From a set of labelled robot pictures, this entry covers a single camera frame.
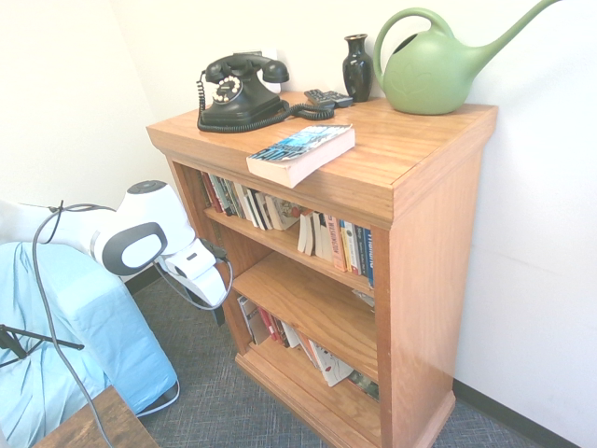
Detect black ceramic vase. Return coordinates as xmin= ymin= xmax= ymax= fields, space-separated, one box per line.
xmin=342 ymin=34 xmax=375 ymax=104

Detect cream page book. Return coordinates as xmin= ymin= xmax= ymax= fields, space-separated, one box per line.
xmin=297 ymin=212 xmax=314 ymax=256
xmin=308 ymin=212 xmax=325 ymax=259

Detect striped spine book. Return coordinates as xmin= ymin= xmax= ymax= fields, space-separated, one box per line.
xmin=210 ymin=175 xmax=230 ymax=215

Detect dark red spine book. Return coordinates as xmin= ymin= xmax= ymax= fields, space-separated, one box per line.
xmin=269 ymin=315 xmax=291 ymax=349

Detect orange thin book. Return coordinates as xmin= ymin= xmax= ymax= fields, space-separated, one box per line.
xmin=297 ymin=330 xmax=321 ymax=371

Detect yellow spine book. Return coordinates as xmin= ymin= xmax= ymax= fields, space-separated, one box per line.
xmin=339 ymin=219 xmax=354 ymax=274

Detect green plastic watering can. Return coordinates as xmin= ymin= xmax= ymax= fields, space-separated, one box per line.
xmin=372 ymin=0 xmax=568 ymax=117

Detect black rotary telephone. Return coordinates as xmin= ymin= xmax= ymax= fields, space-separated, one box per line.
xmin=195 ymin=69 xmax=337 ymax=135

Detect dark wooden table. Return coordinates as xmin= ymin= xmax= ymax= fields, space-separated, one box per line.
xmin=31 ymin=385 xmax=160 ymax=448

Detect illustrated cover book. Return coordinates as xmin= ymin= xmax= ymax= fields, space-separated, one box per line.
xmin=269 ymin=195 xmax=300 ymax=231

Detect wooden bookshelf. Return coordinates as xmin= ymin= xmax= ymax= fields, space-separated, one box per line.
xmin=146 ymin=91 xmax=499 ymax=448

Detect blue white spine book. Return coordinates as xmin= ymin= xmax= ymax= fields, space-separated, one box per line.
xmin=360 ymin=227 xmax=375 ymax=289

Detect loose photo prints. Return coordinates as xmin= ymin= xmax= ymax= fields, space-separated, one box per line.
xmin=351 ymin=287 xmax=376 ymax=310

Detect white thin book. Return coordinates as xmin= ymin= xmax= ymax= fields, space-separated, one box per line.
xmin=279 ymin=320 xmax=302 ymax=351

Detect black rotary telephone base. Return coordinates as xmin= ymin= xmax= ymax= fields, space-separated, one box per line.
xmin=198 ymin=69 xmax=282 ymax=128

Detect black tripod stand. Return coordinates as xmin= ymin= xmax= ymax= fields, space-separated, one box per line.
xmin=0 ymin=323 xmax=86 ymax=370

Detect white paperback book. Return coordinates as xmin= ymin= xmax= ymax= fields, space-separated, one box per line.
xmin=254 ymin=190 xmax=275 ymax=231
xmin=232 ymin=181 xmax=254 ymax=221

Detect orange spine book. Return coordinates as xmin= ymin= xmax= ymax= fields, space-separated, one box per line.
xmin=328 ymin=216 xmax=350 ymax=273

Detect grey hanging cable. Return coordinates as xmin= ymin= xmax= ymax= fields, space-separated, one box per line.
xmin=31 ymin=200 xmax=118 ymax=448

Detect blue paperback book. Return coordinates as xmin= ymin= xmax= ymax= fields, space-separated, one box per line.
xmin=245 ymin=123 xmax=356 ymax=189

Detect black telephone handset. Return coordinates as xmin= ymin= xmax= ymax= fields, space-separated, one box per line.
xmin=203 ymin=52 xmax=291 ymax=86

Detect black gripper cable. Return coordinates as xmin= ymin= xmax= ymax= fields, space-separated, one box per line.
xmin=155 ymin=254 xmax=234 ymax=312

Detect green spine book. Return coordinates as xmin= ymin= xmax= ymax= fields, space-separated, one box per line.
xmin=222 ymin=178 xmax=242 ymax=218

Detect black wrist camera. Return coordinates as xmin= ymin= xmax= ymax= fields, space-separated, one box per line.
xmin=198 ymin=236 xmax=229 ymax=262

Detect white brown cover book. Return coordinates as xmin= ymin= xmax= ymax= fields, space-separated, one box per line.
xmin=236 ymin=295 xmax=271 ymax=347

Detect light blue cloth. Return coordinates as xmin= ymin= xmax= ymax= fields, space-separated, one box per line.
xmin=0 ymin=241 xmax=181 ymax=442

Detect white illustrated large book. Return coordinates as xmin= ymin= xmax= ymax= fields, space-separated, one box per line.
xmin=308 ymin=339 xmax=354 ymax=388

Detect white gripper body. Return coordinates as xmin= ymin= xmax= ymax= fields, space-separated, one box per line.
xmin=161 ymin=248 xmax=226 ymax=308

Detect thin red spine book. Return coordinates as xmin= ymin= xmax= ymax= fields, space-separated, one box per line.
xmin=257 ymin=305 xmax=282 ymax=345

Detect dark green cover book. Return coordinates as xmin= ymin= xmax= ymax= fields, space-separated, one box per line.
xmin=347 ymin=370 xmax=381 ymax=403

